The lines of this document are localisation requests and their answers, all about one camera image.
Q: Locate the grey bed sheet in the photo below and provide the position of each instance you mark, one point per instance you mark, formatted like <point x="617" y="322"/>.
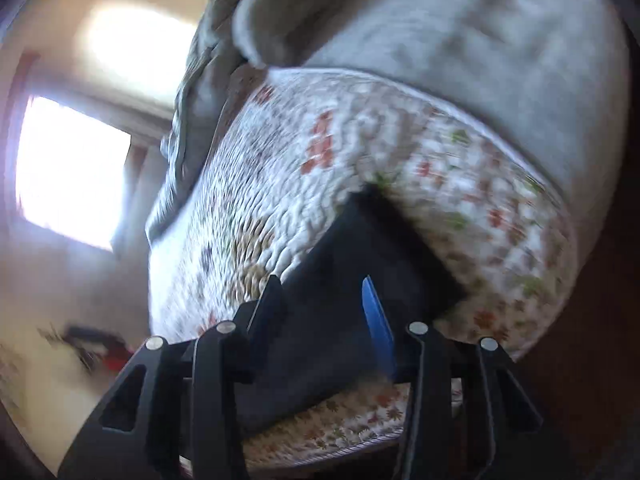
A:
<point x="450" y="35"/>

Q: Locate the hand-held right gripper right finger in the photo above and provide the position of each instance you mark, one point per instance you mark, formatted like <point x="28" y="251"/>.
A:
<point x="377" y="325"/>

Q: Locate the red and black object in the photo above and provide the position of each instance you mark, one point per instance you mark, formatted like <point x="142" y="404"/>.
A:
<point x="100" y="347"/>

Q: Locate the black pants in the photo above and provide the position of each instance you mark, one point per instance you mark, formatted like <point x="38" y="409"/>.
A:
<point x="340" y="270"/>

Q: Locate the grey comforter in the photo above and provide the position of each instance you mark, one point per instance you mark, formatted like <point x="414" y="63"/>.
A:
<point x="190" y="110"/>

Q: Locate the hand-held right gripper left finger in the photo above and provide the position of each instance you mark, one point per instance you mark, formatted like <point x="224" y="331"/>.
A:
<point x="265" y="310"/>

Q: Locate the floral quilted bedspread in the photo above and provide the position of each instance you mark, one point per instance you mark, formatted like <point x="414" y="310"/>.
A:
<point x="300" y="160"/>

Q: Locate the bright window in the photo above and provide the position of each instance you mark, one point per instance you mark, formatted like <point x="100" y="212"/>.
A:
<point x="70" y="170"/>

